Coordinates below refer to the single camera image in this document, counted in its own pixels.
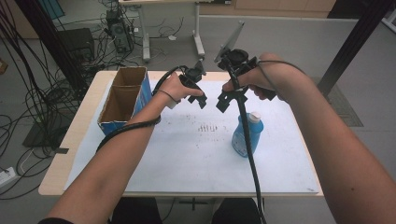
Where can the black computer tower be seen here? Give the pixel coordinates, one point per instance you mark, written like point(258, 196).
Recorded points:
point(120, 31)

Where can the white table mat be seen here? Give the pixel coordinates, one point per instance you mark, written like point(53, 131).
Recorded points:
point(193, 161)

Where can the black metal stand pole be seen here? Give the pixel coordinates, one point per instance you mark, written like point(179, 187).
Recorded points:
point(46, 31)
point(358, 34)

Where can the person's left leg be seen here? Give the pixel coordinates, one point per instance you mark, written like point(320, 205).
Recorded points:
point(137, 213)

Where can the person's right hand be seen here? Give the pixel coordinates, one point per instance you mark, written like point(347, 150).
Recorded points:
point(277, 77)

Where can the person's right leg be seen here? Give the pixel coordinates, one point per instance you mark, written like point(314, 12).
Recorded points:
point(236, 213)

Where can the white power strip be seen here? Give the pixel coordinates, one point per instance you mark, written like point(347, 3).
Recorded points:
point(6, 177)

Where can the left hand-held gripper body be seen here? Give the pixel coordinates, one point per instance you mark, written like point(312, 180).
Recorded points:
point(193, 74)

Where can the blue cardboard box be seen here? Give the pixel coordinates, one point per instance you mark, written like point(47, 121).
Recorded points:
point(120, 102)

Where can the black tape strip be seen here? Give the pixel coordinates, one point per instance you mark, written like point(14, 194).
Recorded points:
point(61, 151)

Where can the white desk frame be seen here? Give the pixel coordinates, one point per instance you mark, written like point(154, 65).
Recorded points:
point(145, 34)

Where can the teal panel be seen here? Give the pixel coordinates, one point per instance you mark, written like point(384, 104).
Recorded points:
point(51, 7)

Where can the blue bottle with white cap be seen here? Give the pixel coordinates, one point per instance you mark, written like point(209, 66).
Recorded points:
point(239, 140)

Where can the wooden cabinet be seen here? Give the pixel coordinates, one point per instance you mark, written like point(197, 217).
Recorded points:
point(267, 7)

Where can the person's left hand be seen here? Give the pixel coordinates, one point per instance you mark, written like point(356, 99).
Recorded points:
point(174, 90)

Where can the brown cardboard piece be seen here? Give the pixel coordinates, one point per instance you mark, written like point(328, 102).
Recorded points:
point(2, 66)

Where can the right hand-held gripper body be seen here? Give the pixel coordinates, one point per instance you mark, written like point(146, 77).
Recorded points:
point(238, 59)

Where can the black box on floor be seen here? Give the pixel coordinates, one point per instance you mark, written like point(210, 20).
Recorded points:
point(77, 43)

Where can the person's leg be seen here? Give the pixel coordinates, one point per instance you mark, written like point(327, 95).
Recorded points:
point(236, 213)
point(137, 213)

